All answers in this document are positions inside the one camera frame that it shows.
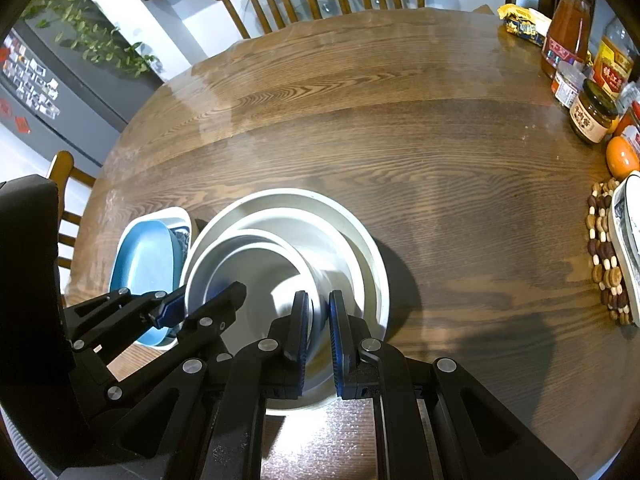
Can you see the blue square plate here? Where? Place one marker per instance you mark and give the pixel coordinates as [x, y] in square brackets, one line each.
[145, 260]

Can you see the yellow snack packet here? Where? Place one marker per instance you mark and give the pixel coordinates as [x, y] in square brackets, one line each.
[522, 22]

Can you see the large white bowl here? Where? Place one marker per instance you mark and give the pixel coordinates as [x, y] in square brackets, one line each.
[285, 196]

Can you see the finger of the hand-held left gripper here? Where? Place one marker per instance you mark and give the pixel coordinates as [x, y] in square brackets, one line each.
[170, 307]
[210, 315]

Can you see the large patterned square plate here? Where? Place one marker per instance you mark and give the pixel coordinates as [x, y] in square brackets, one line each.
[172, 214]

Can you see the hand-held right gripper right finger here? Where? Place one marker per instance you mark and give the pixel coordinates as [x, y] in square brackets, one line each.
[337, 345]

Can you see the grey refrigerator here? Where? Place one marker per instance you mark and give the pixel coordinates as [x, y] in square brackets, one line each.
[75, 105]

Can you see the group of fridge magnets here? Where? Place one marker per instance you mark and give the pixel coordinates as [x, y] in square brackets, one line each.
[30, 80]

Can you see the yellow-capped vinegar bottle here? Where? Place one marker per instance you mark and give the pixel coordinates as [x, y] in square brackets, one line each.
[615, 65]

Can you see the clear jar with white label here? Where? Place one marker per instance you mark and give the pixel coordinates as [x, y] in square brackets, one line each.
[567, 85]

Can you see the orange sauce bottle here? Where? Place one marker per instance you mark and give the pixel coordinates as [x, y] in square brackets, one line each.
[567, 30]

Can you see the brown-lidded sauce jar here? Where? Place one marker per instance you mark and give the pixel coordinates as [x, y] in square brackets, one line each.
[592, 115]

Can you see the medium white bowl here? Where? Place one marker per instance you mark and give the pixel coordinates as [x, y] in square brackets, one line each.
[335, 265]

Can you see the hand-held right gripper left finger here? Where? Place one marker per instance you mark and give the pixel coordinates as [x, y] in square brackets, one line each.
[300, 345]

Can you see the trailing green plant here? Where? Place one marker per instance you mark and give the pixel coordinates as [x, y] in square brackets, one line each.
[85, 30]

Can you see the small white ribbed bowl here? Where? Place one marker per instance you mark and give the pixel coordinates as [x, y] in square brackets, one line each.
[250, 270]

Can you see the red-lidded jar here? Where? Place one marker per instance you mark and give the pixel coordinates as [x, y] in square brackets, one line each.
[631, 125]

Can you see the orange fruit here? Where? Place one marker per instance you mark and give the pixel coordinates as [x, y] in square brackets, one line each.
[622, 157]

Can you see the beaded wooden trivet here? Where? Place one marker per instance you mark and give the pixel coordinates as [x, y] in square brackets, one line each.
[600, 250]

